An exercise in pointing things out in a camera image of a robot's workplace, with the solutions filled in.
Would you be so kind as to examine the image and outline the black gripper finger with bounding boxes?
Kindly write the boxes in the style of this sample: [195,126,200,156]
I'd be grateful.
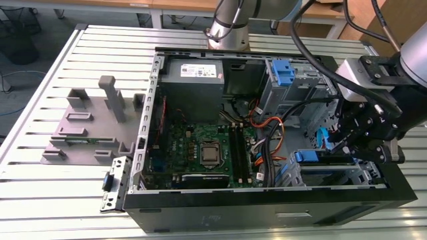
[343,139,391,165]
[328,101,372,155]

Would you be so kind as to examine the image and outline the hard disk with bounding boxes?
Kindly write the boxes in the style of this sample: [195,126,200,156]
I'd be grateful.
[279,149,360,186]

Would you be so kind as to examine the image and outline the metal disk bay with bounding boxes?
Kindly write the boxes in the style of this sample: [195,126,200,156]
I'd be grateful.
[288,148,382,187]

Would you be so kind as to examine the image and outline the metal drive cage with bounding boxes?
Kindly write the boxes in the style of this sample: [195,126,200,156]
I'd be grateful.
[259,58,337,118]

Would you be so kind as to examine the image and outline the blue drive latch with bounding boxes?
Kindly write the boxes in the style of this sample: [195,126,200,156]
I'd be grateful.
[271,59,296,87]

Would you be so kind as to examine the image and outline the black RAM slot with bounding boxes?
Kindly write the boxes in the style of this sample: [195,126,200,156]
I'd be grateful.
[228,124,244,184]

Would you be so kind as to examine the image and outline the wooden cabinet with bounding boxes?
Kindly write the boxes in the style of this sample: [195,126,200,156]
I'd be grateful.
[339,0,427,72]

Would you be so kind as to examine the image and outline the CPU socket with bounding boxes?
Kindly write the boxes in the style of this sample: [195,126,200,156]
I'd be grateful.
[197,141,224,169]

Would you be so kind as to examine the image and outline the wooden top desk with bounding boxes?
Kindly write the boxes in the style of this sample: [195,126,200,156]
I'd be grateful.
[272,0,355,38]
[43,0,217,29]

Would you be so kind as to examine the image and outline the silver CPU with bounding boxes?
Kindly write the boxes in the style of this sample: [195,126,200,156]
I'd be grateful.
[200,146,220,161]

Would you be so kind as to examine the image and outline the black open PC case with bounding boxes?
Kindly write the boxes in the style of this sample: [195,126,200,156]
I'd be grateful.
[123,46,419,232]

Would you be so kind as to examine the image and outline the grey power supply unit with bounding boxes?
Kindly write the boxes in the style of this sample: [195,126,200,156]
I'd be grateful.
[159,58,225,125]

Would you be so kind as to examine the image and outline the black graphics card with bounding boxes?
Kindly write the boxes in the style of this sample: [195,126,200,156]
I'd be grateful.
[171,173,231,190]

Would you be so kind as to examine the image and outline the green motherboard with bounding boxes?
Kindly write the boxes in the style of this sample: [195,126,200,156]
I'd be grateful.
[143,122,268,190]

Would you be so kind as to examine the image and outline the grey parts rack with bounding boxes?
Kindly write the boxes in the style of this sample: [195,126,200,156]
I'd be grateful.
[39,75,148,166]

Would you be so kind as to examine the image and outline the green RAM stick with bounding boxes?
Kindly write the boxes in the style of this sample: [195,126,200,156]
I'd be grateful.
[64,138,101,145]

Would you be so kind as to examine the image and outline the black mesh waste bin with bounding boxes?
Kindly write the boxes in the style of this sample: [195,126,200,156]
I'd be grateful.
[0,6,43,66]

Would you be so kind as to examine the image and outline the small grey wrist camera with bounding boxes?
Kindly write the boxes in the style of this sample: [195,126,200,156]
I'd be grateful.
[386,139,407,165]

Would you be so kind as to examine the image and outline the blue data wire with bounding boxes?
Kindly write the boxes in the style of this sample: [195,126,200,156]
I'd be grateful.
[317,127,335,151]

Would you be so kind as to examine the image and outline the orange wire bundle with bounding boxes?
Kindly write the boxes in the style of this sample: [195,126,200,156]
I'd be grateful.
[248,116,288,168]

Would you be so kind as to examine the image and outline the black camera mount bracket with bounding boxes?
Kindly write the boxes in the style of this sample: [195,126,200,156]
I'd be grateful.
[357,55,407,87]

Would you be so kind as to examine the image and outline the black cable bundle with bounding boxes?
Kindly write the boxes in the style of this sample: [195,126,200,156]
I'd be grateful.
[261,96,337,187]

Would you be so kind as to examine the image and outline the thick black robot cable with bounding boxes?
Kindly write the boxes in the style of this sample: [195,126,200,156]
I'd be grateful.
[288,0,403,118]

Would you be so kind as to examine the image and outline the yellow black power wires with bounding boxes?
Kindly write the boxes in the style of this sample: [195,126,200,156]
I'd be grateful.
[219,97,264,126]

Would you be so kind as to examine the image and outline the black cable copper sleeve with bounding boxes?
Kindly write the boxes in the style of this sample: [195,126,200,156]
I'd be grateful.
[369,0,403,52]

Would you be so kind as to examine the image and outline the thin red wire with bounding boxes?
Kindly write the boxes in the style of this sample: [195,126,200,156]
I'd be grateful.
[160,96,167,148]

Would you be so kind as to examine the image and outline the metal expansion slot bracket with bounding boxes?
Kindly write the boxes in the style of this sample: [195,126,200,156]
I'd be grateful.
[99,155,131,214]

